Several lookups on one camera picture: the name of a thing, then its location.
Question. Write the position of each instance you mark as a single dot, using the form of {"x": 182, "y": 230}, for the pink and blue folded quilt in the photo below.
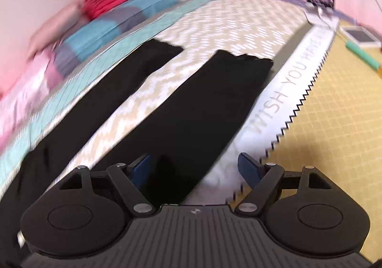
{"x": 51, "y": 66}

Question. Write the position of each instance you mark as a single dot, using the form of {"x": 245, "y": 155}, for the black pants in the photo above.
{"x": 185, "y": 134}

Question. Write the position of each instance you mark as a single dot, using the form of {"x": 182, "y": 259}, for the pink pillow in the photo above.
{"x": 58, "y": 27}

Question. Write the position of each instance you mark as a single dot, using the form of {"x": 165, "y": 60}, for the patterned bed sheet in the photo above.
{"x": 81, "y": 221}

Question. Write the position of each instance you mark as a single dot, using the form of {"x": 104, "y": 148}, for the white tablet device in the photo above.
{"x": 360, "y": 36}

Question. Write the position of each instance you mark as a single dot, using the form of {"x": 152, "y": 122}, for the green cylindrical object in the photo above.
{"x": 367, "y": 58}

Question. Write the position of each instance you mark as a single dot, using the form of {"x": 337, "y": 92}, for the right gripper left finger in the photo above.
{"x": 129, "y": 179}

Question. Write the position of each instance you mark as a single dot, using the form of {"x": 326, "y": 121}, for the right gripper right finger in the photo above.
{"x": 263, "y": 180}

